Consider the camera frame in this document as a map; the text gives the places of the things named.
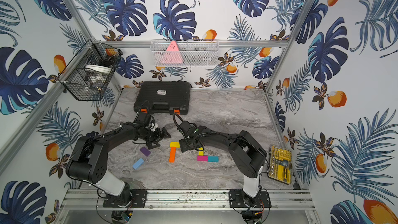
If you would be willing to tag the orange block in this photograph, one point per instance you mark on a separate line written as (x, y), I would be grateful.
(172, 154)

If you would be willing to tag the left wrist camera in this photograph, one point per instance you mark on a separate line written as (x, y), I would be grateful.
(144, 119)

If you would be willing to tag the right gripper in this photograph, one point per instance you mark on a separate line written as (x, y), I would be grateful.
(183, 146)

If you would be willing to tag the dark purple block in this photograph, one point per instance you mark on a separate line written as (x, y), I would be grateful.
(145, 151)

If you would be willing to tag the long yellow block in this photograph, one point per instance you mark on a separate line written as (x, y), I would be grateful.
(201, 152)

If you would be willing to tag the black plastic tool case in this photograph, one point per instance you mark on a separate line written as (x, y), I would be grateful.
(163, 97)

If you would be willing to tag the magenta block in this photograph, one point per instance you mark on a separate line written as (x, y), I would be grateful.
(202, 158)

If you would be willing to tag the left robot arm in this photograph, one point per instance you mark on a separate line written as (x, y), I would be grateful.
(89, 159)

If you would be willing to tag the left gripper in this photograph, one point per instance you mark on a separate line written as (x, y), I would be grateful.
(156, 134)

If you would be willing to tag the pink triangle item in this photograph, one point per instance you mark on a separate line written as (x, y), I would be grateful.
(172, 55)

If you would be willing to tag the teal block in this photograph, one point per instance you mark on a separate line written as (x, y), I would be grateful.
(213, 159)

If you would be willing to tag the white roll in basket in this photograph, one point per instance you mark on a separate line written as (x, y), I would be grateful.
(99, 69)

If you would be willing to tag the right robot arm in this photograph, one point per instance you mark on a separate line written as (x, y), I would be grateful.
(247, 154)

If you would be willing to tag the yellow screwdriver bit set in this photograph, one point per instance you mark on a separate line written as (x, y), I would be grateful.
(280, 166)

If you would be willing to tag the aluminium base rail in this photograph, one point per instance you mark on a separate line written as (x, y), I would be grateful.
(197, 200)

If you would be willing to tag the black wire basket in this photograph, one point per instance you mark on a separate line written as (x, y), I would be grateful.
(84, 84)

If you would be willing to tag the light blue block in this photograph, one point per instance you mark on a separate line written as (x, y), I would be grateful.
(138, 163)

